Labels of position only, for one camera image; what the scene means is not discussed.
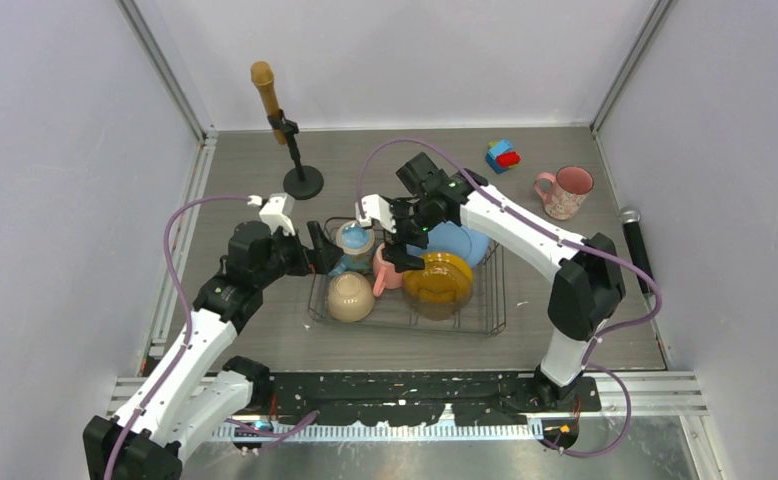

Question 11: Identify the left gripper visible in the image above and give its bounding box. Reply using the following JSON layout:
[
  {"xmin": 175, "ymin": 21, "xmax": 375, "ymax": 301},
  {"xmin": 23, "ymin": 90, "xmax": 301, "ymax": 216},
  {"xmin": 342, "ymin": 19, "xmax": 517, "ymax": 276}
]
[{"xmin": 255, "ymin": 221, "xmax": 342, "ymax": 288}]

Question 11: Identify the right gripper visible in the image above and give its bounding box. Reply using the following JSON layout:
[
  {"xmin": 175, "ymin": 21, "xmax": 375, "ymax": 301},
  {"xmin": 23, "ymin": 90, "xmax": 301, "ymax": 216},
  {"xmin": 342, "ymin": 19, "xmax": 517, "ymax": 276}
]
[{"xmin": 381, "ymin": 196, "xmax": 439, "ymax": 273}]

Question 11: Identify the plain pink mug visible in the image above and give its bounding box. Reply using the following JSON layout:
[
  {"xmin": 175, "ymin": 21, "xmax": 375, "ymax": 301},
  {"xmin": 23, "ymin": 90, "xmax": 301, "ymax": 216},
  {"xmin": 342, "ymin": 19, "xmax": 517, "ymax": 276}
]
[{"xmin": 372, "ymin": 243, "xmax": 403, "ymax": 297}]

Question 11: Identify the pink patterned mug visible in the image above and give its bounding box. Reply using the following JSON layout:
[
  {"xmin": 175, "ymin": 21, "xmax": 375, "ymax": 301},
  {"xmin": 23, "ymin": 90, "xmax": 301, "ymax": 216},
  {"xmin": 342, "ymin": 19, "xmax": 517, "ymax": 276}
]
[{"xmin": 533, "ymin": 166, "xmax": 595, "ymax": 221}]

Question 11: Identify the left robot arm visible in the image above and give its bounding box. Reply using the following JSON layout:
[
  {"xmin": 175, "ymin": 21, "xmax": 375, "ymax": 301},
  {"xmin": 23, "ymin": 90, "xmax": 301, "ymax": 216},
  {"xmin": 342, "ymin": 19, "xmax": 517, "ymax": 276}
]
[{"xmin": 83, "ymin": 221, "xmax": 342, "ymax": 479}]

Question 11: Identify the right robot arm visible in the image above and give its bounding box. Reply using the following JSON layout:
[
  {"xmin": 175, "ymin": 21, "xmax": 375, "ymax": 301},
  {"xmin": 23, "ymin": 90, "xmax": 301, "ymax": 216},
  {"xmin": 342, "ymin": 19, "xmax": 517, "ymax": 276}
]
[{"xmin": 356, "ymin": 153, "xmax": 626, "ymax": 411}]

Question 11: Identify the blue glazed mug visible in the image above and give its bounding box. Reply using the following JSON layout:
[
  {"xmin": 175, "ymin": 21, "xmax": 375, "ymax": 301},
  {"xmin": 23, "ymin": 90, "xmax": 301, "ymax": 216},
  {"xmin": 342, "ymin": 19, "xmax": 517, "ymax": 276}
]
[{"xmin": 329, "ymin": 220, "xmax": 376, "ymax": 277}]

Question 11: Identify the light blue plate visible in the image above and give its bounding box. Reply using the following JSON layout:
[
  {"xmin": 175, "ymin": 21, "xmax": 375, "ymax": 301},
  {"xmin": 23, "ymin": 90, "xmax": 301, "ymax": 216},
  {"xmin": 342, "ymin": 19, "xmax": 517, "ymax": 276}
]
[{"xmin": 407, "ymin": 221, "xmax": 491, "ymax": 268}]

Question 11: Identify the yellow plate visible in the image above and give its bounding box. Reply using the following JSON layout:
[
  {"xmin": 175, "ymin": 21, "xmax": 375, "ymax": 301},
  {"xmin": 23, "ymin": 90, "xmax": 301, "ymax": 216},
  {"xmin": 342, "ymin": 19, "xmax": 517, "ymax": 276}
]
[{"xmin": 402, "ymin": 252, "xmax": 474, "ymax": 304}]

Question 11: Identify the black microphone stand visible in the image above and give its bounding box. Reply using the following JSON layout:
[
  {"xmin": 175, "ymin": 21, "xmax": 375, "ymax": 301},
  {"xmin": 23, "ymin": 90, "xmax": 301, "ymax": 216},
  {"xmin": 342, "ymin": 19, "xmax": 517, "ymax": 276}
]
[{"xmin": 268, "ymin": 109, "xmax": 324, "ymax": 200}]

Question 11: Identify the beige floral bowl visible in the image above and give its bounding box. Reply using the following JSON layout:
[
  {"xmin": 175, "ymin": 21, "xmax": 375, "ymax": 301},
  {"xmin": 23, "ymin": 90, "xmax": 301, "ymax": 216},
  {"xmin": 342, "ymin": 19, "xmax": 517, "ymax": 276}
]
[{"xmin": 327, "ymin": 272, "xmax": 375, "ymax": 323}]

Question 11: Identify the colourful toy block stack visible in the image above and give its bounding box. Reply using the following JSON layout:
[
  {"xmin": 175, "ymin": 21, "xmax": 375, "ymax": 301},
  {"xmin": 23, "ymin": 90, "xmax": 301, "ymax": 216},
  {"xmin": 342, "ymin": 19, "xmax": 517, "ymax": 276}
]
[{"xmin": 484, "ymin": 139, "xmax": 521, "ymax": 174}]

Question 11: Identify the brown microphone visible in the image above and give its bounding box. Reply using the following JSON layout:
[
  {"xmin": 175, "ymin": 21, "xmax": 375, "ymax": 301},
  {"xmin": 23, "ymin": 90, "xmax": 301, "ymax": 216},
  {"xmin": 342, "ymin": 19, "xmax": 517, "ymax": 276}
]
[{"xmin": 250, "ymin": 61, "xmax": 286, "ymax": 145}]

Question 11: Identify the black handheld microphone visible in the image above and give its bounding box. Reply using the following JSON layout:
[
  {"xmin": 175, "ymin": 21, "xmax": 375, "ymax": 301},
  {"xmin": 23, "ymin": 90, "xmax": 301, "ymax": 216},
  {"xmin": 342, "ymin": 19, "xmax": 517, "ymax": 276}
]
[{"xmin": 619, "ymin": 207, "xmax": 654, "ymax": 280}]

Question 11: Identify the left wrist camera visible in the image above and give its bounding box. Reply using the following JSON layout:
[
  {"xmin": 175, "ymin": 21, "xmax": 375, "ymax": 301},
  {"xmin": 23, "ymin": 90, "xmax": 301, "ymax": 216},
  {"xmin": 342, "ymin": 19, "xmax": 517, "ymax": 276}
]
[{"xmin": 259, "ymin": 193, "xmax": 296, "ymax": 236}]

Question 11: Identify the black wire dish rack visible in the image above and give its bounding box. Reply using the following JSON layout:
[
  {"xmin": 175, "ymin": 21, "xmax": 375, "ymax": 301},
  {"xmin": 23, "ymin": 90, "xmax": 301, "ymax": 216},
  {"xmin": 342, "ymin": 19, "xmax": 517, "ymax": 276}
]
[{"xmin": 307, "ymin": 217, "xmax": 507, "ymax": 336}]

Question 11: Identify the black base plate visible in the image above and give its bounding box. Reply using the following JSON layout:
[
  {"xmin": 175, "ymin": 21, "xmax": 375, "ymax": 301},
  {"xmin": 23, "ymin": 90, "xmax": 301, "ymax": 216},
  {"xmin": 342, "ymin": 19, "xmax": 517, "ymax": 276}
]
[{"xmin": 251, "ymin": 371, "xmax": 601, "ymax": 427}]

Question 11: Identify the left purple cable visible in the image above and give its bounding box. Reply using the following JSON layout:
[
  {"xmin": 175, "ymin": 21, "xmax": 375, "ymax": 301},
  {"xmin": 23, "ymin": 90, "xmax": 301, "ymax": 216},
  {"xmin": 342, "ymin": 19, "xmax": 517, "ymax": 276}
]
[{"xmin": 104, "ymin": 193, "xmax": 324, "ymax": 480}]

